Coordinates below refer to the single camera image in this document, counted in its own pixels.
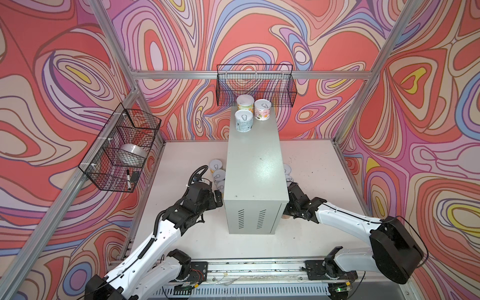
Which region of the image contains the blue white labelled can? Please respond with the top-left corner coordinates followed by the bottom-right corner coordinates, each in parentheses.
top-left (234, 109), bottom-right (253, 133)

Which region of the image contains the orange green labelled can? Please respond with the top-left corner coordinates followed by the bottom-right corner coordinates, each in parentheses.
top-left (236, 94), bottom-right (255, 113)

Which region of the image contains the pink labelled can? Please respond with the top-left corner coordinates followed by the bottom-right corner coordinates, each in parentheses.
top-left (254, 99), bottom-right (271, 121)

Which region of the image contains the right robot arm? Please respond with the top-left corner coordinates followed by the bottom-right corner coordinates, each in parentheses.
top-left (284, 182), bottom-right (424, 285)

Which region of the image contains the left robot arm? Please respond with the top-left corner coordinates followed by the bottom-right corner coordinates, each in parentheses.
top-left (81, 165), bottom-right (223, 300)

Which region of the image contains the can left row back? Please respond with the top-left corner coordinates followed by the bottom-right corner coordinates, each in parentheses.
top-left (209, 159), bottom-right (223, 174)

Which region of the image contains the can right row back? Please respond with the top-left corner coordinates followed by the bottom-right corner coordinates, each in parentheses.
top-left (283, 163), bottom-right (292, 175)

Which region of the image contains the grey metal cabinet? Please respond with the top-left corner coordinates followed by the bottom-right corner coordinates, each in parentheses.
top-left (223, 107), bottom-right (289, 235)

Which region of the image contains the silver tape roll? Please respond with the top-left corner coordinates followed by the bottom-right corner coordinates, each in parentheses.
top-left (118, 143), bottom-right (148, 165)

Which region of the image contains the green circuit board right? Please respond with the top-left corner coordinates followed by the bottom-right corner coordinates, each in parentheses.
top-left (329, 283), bottom-right (352, 293)

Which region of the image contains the green circuit board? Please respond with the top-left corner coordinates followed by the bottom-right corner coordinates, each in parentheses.
top-left (173, 284), bottom-right (199, 295)
top-left (329, 283), bottom-right (352, 293)

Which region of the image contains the green circuit board left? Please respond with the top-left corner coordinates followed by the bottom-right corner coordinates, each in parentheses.
top-left (173, 284), bottom-right (199, 295)

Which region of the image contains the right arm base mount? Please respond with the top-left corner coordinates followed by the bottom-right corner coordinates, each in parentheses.
top-left (301, 260), bottom-right (358, 281)

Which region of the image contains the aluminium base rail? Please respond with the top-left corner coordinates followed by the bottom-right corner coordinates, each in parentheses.
top-left (108, 258), bottom-right (410, 300)

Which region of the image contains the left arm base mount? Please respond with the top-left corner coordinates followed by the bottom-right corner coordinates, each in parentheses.
top-left (184, 261), bottom-right (208, 285)

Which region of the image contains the black wire basket left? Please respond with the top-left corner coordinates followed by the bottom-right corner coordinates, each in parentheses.
top-left (78, 104), bottom-right (161, 193)

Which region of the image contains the black wire basket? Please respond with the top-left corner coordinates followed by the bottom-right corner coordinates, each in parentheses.
top-left (78, 104), bottom-right (161, 193)
top-left (216, 62), bottom-right (298, 108)

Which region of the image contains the black wire basket back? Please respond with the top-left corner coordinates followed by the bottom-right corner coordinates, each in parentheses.
top-left (216, 62), bottom-right (298, 108)

